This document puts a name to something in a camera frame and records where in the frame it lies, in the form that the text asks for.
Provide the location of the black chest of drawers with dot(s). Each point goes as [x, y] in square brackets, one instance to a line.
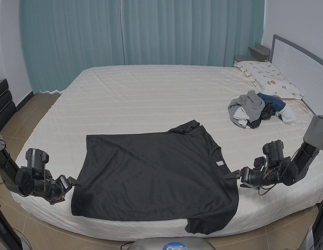
[4, 103]

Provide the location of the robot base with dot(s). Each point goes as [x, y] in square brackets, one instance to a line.
[151, 245]

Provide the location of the bed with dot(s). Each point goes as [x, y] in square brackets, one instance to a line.
[151, 95]

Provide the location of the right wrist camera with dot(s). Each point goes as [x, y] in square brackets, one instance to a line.
[259, 163]

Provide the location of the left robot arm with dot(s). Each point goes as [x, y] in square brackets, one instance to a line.
[23, 181]

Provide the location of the black T-shirt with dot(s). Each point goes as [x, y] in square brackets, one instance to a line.
[151, 170]

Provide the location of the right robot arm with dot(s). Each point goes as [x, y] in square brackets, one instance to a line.
[317, 129]

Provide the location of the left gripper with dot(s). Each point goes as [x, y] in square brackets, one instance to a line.
[63, 182]

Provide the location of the blue-green curtain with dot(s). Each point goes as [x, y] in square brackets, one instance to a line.
[187, 25]
[73, 35]

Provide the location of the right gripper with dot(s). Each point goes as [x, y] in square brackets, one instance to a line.
[248, 176]

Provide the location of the white printed pillow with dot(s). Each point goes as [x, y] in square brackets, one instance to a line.
[268, 78]

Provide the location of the pile of clothes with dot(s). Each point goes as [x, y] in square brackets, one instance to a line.
[251, 105]

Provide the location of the grey bedside table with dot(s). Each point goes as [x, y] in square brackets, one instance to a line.
[257, 49]

